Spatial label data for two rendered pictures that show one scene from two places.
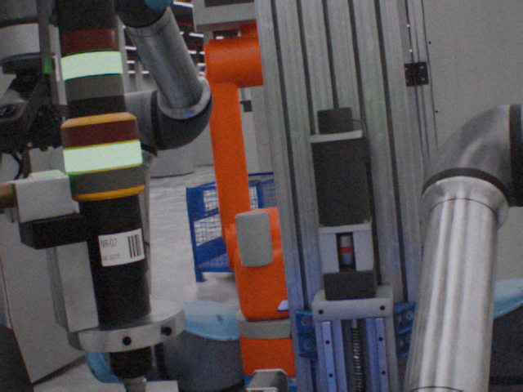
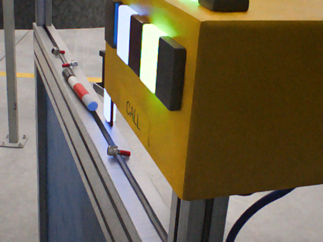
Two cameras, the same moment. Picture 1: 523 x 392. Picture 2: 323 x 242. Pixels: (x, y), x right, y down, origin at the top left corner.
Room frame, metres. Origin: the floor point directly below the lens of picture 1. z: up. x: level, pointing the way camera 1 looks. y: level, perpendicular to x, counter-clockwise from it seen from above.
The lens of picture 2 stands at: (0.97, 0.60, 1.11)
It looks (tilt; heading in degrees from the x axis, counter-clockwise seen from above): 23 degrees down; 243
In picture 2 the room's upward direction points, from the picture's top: 5 degrees clockwise
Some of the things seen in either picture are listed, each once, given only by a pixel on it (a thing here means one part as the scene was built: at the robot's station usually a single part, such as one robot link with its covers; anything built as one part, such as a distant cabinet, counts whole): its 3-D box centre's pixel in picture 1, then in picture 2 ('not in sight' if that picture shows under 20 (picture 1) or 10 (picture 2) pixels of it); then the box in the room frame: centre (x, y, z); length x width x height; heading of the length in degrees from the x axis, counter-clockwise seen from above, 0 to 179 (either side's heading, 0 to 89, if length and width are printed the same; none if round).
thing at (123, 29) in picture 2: not in sight; (127, 34); (0.86, 0.33, 1.04); 0.02 x 0.01 x 0.03; 84
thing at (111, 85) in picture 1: (94, 89); not in sight; (0.42, 0.09, 1.60); 0.03 x 0.03 x 0.01
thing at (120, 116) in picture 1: (102, 156); not in sight; (0.42, 0.09, 1.56); 0.04 x 0.04 x 0.05
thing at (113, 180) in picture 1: (105, 179); not in sight; (0.42, 0.09, 1.54); 0.04 x 0.04 x 0.01
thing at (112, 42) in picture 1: (89, 43); not in sight; (0.42, 0.09, 1.62); 0.03 x 0.03 x 0.01
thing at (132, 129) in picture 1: (100, 133); not in sight; (0.42, 0.09, 1.57); 0.04 x 0.04 x 0.01
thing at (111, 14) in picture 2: not in sight; (113, 22); (0.86, 0.29, 1.04); 0.02 x 0.01 x 0.03; 84
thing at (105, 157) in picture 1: (102, 156); not in sight; (0.42, 0.09, 1.56); 0.04 x 0.04 x 0.01
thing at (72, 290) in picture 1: (99, 256); not in sight; (0.42, 0.10, 1.50); 0.09 x 0.07 x 0.10; 119
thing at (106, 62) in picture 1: (91, 66); not in sight; (0.42, 0.09, 1.61); 0.03 x 0.03 x 0.01
